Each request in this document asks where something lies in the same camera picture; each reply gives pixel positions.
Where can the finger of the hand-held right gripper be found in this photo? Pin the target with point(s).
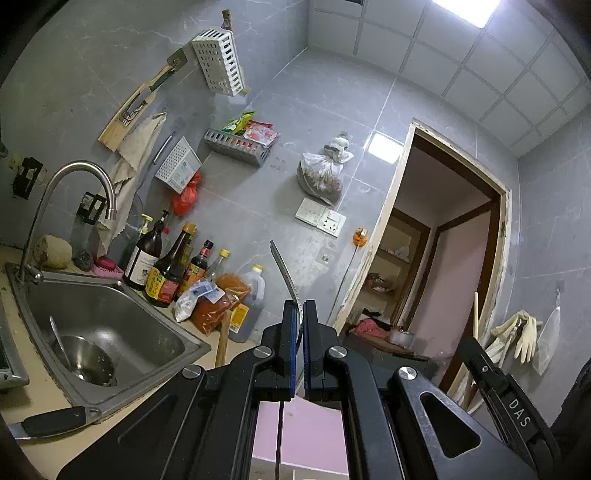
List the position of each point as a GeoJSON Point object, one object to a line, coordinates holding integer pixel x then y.
{"type": "Point", "coordinates": [478, 362]}

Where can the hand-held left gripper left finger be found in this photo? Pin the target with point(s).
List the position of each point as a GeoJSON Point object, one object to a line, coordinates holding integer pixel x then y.
{"type": "Point", "coordinates": [290, 350]}

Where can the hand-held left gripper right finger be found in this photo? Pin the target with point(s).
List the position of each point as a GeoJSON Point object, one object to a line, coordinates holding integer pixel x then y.
{"type": "Point", "coordinates": [310, 360]}

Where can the wooden chopstick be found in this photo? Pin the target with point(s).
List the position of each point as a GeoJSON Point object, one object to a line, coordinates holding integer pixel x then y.
{"type": "Point", "coordinates": [475, 314]}

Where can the cream rubber glove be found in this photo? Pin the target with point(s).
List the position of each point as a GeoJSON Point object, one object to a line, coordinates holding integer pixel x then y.
{"type": "Point", "coordinates": [526, 339]}
{"type": "Point", "coordinates": [505, 325]}

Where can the dark liquid plastic jug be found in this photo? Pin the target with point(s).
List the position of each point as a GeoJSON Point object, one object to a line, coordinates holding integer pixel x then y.
{"type": "Point", "coordinates": [251, 295]}

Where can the red cloth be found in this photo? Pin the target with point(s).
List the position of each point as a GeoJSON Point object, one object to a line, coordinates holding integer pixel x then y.
{"type": "Point", "coordinates": [369, 327]}

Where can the pink tablecloth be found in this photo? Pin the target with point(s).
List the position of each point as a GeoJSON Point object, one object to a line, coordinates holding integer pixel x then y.
{"type": "Point", "coordinates": [314, 429]}

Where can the translucent plastic bag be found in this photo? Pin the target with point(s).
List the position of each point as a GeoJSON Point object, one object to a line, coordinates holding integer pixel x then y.
{"type": "Point", "coordinates": [547, 341]}

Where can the small metal pot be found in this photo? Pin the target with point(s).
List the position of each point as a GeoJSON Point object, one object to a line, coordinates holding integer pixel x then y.
{"type": "Point", "coordinates": [401, 338]}

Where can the bag of chili powder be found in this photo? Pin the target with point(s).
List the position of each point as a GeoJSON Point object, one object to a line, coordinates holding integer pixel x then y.
{"type": "Point", "coordinates": [214, 309]}

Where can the clear bottle yellow cap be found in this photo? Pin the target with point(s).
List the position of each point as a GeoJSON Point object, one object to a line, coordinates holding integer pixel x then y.
{"type": "Point", "coordinates": [218, 267]}

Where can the white seasoning bag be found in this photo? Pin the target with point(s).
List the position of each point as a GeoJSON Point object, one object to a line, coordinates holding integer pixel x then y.
{"type": "Point", "coordinates": [189, 302]}

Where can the dark bottle red cap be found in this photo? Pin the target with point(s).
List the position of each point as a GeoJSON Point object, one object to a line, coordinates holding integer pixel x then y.
{"type": "Point", "coordinates": [199, 265]}

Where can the wooden shelf unit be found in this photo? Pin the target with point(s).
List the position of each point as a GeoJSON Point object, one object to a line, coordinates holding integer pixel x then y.
{"type": "Point", "coordinates": [392, 259]}

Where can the yellow-capped sauce bottle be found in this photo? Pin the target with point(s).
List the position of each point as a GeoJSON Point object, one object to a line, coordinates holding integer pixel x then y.
{"type": "Point", "coordinates": [188, 251]}

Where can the soy sauce bottle yellow label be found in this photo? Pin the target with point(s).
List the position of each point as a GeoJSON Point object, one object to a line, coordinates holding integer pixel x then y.
{"type": "Point", "coordinates": [164, 281]}

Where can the steel sink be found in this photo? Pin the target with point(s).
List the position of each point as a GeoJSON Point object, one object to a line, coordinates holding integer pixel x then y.
{"type": "Point", "coordinates": [129, 323]}

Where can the dark bottle white label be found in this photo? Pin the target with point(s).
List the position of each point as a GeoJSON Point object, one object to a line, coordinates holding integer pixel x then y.
{"type": "Point", "coordinates": [143, 263]}

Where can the hanging clear plastic bag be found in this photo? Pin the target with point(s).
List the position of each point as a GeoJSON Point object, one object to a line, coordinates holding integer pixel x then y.
{"type": "Point", "coordinates": [323, 173]}

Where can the red plastic bag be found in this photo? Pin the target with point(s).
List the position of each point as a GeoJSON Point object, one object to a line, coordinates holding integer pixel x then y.
{"type": "Point", "coordinates": [187, 198]}

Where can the steel bowl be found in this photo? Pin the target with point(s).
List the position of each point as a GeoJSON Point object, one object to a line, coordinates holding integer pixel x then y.
{"type": "Point", "coordinates": [92, 360]}

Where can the pink soap dish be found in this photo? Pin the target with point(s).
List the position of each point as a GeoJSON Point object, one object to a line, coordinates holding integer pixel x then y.
{"type": "Point", "coordinates": [108, 265]}

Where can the white perforated box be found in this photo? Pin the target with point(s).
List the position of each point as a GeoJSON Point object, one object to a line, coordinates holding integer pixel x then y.
{"type": "Point", "coordinates": [178, 164]}

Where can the red snack packet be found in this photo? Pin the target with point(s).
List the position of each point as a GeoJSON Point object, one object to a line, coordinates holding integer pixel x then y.
{"type": "Point", "coordinates": [261, 134]}

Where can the steel wool scrubber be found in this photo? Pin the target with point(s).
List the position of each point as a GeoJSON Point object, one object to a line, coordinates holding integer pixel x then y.
{"type": "Point", "coordinates": [83, 261]}

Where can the metal spoon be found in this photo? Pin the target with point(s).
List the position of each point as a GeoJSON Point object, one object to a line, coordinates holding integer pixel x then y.
{"type": "Point", "coordinates": [57, 337]}

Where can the green yellow snack packet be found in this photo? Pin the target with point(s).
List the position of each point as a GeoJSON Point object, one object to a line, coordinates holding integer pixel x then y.
{"type": "Point", "coordinates": [238, 122]}

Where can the beige dish towel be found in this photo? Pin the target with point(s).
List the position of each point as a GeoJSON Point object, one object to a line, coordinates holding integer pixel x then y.
{"type": "Point", "coordinates": [134, 152]}

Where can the loofah sponge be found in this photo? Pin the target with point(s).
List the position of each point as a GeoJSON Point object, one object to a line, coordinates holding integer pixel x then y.
{"type": "Point", "coordinates": [53, 251]}

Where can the steel faucet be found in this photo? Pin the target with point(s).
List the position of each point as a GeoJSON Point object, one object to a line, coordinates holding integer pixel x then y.
{"type": "Point", "coordinates": [78, 165]}

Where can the wooden cutting board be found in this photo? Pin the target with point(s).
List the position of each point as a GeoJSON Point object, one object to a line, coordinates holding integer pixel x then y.
{"type": "Point", "coordinates": [111, 134]}

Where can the ceiling light panel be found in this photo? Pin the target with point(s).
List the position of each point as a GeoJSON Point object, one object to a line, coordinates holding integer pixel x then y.
{"type": "Point", "coordinates": [466, 9]}

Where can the wooden door frame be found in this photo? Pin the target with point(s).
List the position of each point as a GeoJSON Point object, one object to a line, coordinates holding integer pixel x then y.
{"type": "Point", "coordinates": [360, 277]}

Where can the small grey wall plate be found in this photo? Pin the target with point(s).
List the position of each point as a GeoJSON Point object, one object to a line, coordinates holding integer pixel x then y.
{"type": "Point", "coordinates": [325, 256]}

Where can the orange wall hook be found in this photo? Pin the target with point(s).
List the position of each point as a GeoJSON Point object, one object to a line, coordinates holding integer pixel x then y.
{"type": "Point", "coordinates": [360, 237]}

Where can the white wall socket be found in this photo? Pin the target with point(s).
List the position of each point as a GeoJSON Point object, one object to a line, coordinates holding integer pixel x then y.
{"type": "Point", "coordinates": [332, 222]}

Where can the white switch panel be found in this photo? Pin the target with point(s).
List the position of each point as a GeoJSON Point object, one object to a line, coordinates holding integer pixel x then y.
{"type": "Point", "coordinates": [311, 211]}

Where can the grey wall rack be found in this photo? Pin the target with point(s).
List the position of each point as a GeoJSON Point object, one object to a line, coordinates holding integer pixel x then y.
{"type": "Point", "coordinates": [238, 147]}

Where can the black wall holder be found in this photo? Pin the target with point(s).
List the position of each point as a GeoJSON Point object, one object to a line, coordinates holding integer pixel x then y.
{"type": "Point", "coordinates": [25, 177]}
{"type": "Point", "coordinates": [87, 210]}

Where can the white plastic wall basket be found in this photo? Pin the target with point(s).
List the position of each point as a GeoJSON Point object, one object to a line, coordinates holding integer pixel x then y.
{"type": "Point", "coordinates": [219, 62]}

